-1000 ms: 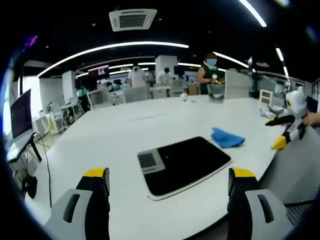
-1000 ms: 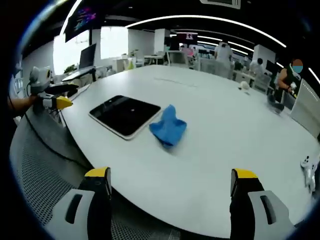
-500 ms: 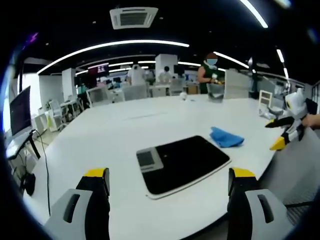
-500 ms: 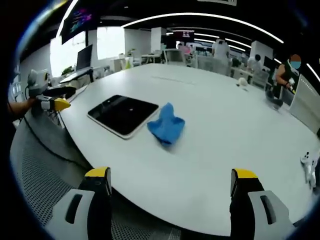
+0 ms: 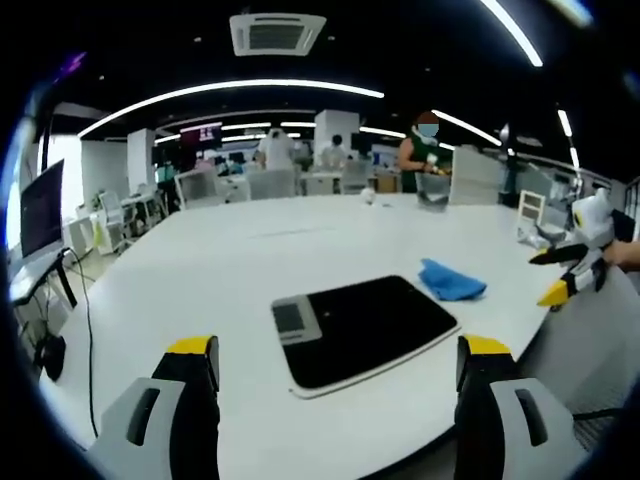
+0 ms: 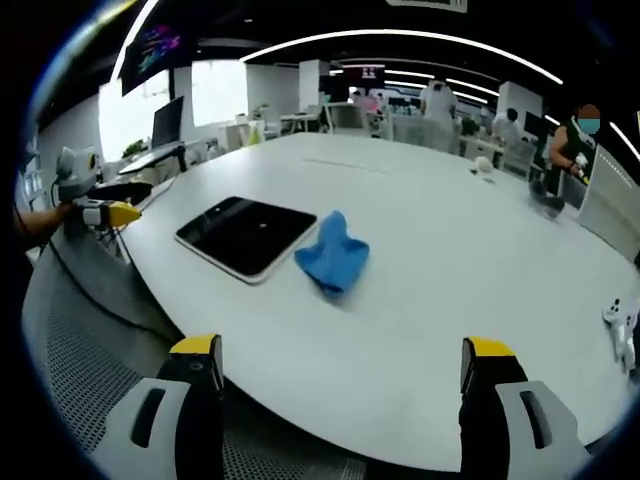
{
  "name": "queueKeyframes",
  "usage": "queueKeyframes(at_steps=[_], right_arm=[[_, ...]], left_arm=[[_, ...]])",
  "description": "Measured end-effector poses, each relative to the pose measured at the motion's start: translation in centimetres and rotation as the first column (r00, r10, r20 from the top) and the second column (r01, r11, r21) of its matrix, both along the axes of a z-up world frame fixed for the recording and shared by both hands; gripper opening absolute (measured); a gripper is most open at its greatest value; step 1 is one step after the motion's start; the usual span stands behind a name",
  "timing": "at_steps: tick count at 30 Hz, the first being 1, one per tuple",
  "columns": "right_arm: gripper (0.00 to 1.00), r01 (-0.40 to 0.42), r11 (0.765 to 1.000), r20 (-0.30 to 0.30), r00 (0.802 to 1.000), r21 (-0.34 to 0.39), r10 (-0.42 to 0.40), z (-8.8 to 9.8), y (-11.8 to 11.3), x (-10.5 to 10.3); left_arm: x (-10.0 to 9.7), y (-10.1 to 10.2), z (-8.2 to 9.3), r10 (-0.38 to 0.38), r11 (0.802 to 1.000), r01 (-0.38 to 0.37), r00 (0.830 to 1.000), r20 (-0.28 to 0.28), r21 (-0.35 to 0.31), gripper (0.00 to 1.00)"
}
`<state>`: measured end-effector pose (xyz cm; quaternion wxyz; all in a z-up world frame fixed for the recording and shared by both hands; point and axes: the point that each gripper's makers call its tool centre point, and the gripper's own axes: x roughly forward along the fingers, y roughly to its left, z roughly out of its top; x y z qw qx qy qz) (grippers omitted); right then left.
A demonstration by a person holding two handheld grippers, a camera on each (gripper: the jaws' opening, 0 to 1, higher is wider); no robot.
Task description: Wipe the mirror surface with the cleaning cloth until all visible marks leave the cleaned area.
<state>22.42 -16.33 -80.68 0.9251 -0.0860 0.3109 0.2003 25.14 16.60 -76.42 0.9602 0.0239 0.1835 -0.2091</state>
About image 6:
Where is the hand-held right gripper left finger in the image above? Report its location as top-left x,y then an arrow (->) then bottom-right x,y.
87,333 -> 226,480

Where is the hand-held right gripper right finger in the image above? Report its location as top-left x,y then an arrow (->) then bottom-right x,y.
458,336 -> 596,480

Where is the black tablet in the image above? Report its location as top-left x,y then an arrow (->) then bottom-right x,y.
174,195 -> 319,286

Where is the blue cleaning cloth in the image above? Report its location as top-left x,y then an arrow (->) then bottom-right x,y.
293,209 -> 371,300

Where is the black computer monitor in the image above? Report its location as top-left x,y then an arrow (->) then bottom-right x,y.
150,95 -> 188,174

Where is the hanging display screen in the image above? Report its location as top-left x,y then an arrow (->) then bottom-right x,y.
121,23 -> 185,97

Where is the white game controller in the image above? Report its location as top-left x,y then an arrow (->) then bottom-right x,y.
601,298 -> 639,374

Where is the dark grey object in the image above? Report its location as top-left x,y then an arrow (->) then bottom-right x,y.
528,178 -> 566,217

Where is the white partition panel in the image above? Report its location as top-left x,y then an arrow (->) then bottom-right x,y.
576,143 -> 640,261

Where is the white crumpled object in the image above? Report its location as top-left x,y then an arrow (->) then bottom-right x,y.
469,155 -> 497,184

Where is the black cable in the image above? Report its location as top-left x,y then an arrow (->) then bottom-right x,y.
45,180 -> 166,335

